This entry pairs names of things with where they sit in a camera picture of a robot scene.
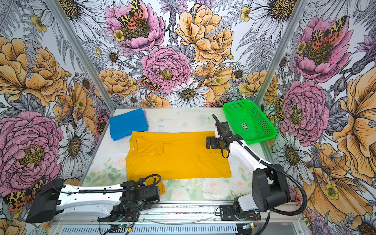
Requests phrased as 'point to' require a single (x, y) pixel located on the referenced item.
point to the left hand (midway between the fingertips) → (145, 209)
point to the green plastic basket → (248, 121)
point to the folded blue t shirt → (128, 123)
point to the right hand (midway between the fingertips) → (214, 146)
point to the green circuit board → (124, 225)
